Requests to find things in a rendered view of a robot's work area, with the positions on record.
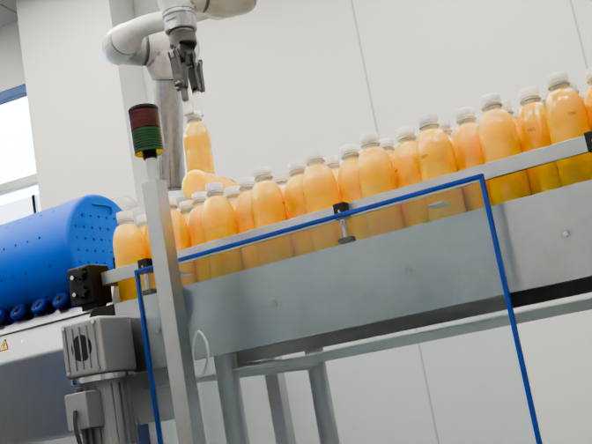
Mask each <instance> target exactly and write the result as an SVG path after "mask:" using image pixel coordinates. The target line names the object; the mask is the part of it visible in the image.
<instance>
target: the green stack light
mask: <svg viewBox="0 0 592 444"><path fill-rule="evenodd" d="M131 138H132V144H133V151H134V155H135V156H136V157H138V158H142V157H143V154H144V153H146V152H156V153H157V155H158V156H159V155H161V154H163V153H164V152H165V146H164V140H163V134H162V128H160V127H157V126H145V127H140V128H137V129H134V130H132V132H131Z"/></svg>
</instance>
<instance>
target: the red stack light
mask: <svg viewBox="0 0 592 444"><path fill-rule="evenodd" d="M129 125H130V132H132V130H135V129H137V128H140V127H145V126H157V127H160V128H161V122H160V116H159V110H158V109H157V108H153V107H143V108H139V109H135V110H133V111H131V112H130V113H129Z"/></svg>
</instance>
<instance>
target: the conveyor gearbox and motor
mask: <svg viewBox="0 0 592 444"><path fill-rule="evenodd" d="M61 332H62V340H63V354H64V361H65V368H66V375H67V379H68V380H71V381H70V386H72V387H80V389H77V393H75V394H70V395H66V396H65V397H64V401H65V408H66V415H67V422H68V430H69V431H70V432H73V431H74V432H75V436H76V439H77V443H78V444H82V441H81V439H80V435H79V431H78V430H81V432H82V439H83V444H136V442H139V441H138V435H137V422H136V415H135V409H134V403H133V395H132V389H131V382H130V381H127V379H129V378H132V377H135V375H136V372H135V371H133V370H135V369H136V368H137V363H136V357H135V351H134V344H133V337H132V331H131V324H130V318H129V317H128V316H127V315H98V316H94V317H91V318H87V319H84V320H80V321H76V322H71V323H67V324H64V325H62V327H61Z"/></svg>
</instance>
